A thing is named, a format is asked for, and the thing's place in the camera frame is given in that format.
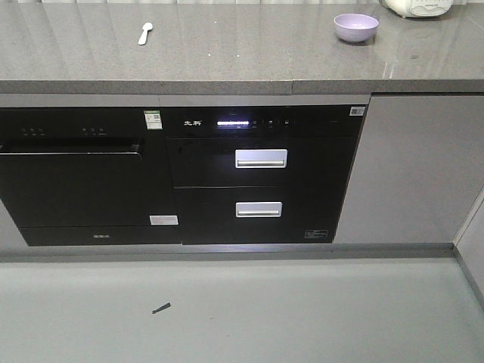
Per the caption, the white plastic spoon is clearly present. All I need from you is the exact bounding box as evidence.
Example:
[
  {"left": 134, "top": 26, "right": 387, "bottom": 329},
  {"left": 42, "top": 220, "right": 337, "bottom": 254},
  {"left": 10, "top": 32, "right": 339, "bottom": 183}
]
[{"left": 138, "top": 22, "right": 154, "bottom": 45}]

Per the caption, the purple bowl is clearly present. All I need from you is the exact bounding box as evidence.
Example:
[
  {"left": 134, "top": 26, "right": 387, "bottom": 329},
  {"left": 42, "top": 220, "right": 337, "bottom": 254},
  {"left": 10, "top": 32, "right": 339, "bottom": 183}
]
[{"left": 334, "top": 14, "right": 380, "bottom": 43}]

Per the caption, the black disinfection cabinet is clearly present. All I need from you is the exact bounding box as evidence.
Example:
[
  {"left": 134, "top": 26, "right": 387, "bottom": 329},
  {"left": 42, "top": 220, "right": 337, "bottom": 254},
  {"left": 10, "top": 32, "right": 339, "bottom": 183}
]
[{"left": 162, "top": 104, "right": 365, "bottom": 245}]

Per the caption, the white label sticker dishwasher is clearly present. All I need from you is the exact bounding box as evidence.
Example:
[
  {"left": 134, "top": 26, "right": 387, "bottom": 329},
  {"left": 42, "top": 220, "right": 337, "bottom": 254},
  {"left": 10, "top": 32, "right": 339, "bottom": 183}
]
[{"left": 149, "top": 215, "right": 178, "bottom": 225}]

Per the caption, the green energy label sticker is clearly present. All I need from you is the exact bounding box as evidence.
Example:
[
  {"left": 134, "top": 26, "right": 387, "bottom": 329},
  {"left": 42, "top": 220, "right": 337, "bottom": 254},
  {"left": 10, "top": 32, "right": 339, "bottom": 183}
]
[{"left": 144, "top": 110, "right": 163, "bottom": 130}]

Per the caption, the white QR sticker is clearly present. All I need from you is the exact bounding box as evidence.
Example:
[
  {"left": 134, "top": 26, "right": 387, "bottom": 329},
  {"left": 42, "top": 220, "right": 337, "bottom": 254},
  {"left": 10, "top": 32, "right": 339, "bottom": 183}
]
[{"left": 349, "top": 106, "right": 365, "bottom": 116}]

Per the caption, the black tape strip far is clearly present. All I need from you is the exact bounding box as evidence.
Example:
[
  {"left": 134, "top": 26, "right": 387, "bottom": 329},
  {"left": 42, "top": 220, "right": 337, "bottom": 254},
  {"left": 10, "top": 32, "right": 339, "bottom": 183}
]
[{"left": 152, "top": 302, "right": 171, "bottom": 314}]

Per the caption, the black built-in dishwasher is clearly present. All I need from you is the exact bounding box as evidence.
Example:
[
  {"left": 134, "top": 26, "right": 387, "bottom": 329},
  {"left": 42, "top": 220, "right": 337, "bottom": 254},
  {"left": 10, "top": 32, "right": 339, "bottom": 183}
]
[{"left": 1, "top": 107, "right": 180, "bottom": 247}]

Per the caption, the grey cabinet door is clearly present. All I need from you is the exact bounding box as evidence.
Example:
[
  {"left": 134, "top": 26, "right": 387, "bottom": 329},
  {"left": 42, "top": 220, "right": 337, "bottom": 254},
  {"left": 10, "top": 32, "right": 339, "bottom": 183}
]
[{"left": 335, "top": 95, "right": 483, "bottom": 244}]

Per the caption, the white side cabinet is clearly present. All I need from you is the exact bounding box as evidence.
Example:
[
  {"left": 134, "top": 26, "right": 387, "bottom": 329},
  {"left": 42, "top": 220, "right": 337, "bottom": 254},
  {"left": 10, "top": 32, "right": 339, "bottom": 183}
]
[{"left": 457, "top": 208, "right": 483, "bottom": 290}]

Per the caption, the white rice cooker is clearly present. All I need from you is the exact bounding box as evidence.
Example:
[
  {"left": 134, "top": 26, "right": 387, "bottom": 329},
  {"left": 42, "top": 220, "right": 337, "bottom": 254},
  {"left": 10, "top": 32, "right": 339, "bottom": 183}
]
[{"left": 380, "top": 0, "right": 453, "bottom": 18}]

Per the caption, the silver upper drawer handle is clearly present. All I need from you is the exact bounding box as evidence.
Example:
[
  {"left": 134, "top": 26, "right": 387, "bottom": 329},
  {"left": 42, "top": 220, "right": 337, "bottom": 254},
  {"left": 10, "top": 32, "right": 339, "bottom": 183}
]
[{"left": 234, "top": 149, "right": 288, "bottom": 169}]

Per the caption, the silver drawer handle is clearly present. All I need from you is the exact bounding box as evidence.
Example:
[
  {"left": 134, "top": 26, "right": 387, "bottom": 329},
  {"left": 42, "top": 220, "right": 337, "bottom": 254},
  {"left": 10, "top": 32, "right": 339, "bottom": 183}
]
[
  {"left": 235, "top": 201, "right": 283, "bottom": 218},
  {"left": 234, "top": 149, "right": 288, "bottom": 169}
]

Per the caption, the silver lower drawer handle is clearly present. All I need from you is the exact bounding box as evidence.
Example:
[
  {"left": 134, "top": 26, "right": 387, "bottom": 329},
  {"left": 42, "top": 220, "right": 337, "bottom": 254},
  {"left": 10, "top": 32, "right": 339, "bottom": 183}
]
[{"left": 235, "top": 201, "right": 283, "bottom": 218}]

